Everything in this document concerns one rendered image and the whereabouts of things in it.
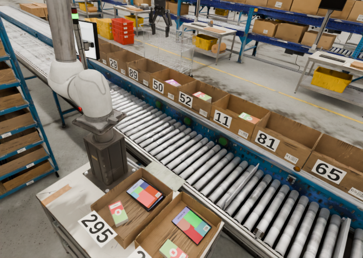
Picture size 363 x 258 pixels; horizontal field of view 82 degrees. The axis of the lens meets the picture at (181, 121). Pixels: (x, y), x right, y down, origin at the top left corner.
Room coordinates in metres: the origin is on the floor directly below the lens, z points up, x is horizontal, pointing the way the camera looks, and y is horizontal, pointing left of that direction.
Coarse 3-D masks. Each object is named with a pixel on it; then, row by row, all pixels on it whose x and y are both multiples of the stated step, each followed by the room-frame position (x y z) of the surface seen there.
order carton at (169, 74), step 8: (160, 72) 2.15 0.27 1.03; (168, 72) 2.23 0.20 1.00; (176, 72) 2.18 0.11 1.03; (152, 80) 2.00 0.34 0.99; (160, 80) 1.92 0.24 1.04; (176, 80) 2.18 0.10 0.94; (184, 80) 2.10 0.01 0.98; (192, 80) 2.04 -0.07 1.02; (152, 88) 2.00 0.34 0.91; (168, 88) 1.85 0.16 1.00; (176, 88) 1.79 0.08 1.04; (176, 96) 1.79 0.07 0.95
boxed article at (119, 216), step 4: (112, 204) 0.71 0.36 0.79; (116, 204) 0.71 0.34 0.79; (120, 204) 0.71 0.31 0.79; (112, 208) 0.68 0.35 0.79; (116, 208) 0.68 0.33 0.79; (120, 208) 0.68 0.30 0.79; (112, 212) 0.66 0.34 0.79; (116, 212) 0.66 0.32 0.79; (120, 212) 0.66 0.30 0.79; (124, 212) 0.66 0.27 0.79; (112, 216) 0.63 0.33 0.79; (116, 216) 0.63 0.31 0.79; (120, 216) 0.63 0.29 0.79; (124, 216) 0.64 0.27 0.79; (116, 220) 0.61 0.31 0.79; (120, 220) 0.61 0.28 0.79; (124, 220) 0.62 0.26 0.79; (128, 220) 0.63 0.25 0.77; (116, 224) 0.59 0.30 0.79; (120, 224) 0.60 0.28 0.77
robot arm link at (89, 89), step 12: (84, 72) 0.95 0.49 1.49; (96, 72) 0.97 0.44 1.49; (72, 84) 0.93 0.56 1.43; (84, 84) 0.89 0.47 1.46; (96, 84) 0.91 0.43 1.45; (108, 84) 0.99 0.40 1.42; (72, 96) 0.92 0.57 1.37; (84, 96) 0.88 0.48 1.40; (96, 96) 0.89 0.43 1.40; (108, 96) 0.94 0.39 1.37; (84, 108) 0.89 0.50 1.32; (96, 108) 0.89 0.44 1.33; (108, 108) 0.93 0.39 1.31
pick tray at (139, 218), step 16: (128, 176) 0.87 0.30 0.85; (144, 176) 0.94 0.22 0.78; (112, 192) 0.76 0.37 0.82; (96, 208) 0.66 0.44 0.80; (128, 208) 0.71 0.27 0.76; (160, 208) 0.70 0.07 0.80; (112, 224) 0.60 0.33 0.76; (128, 224) 0.61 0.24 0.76; (144, 224) 0.60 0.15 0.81; (128, 240) 0.51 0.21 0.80
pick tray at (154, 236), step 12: (180, 192) 0.79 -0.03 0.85; (168, 204) 0.70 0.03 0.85; (180, 204) 0.77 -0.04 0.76; (192, 204) 0.75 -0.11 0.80; (156, 216) 0.62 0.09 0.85; (168, 216) 0.68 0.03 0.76; (204, 216) 0.70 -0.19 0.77; (216, 216) 0.66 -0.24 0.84; (144, 228) 0.55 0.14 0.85; (156, 228) 0.60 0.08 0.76; (168, 228) 0.61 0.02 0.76; (216, 228) 0.59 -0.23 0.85; (144, 240) 0.54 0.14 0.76; (156, 240) 0.54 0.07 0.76; (180, 240) 0.55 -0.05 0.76; (204, 240) 0.56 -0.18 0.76; (156, 252) 0.48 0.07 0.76; (192, 252) 0.50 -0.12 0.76
